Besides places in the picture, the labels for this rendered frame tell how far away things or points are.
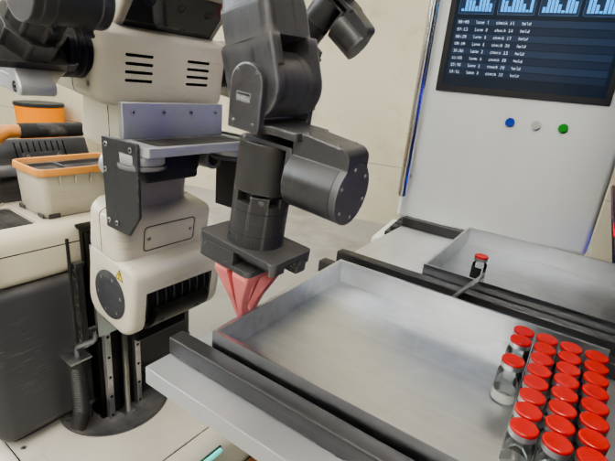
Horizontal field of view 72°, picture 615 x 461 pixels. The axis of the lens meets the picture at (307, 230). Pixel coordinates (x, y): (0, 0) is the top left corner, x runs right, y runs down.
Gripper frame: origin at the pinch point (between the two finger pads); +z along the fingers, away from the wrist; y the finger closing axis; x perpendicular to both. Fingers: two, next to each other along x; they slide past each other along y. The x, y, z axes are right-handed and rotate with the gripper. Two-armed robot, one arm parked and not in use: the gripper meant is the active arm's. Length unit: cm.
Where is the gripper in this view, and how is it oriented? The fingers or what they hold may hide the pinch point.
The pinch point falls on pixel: (244, 312)
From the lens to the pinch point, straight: 49.2
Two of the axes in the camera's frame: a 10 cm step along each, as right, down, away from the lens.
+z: -1.8, 9.1, 3.7
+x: 5.6, -2.1, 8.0
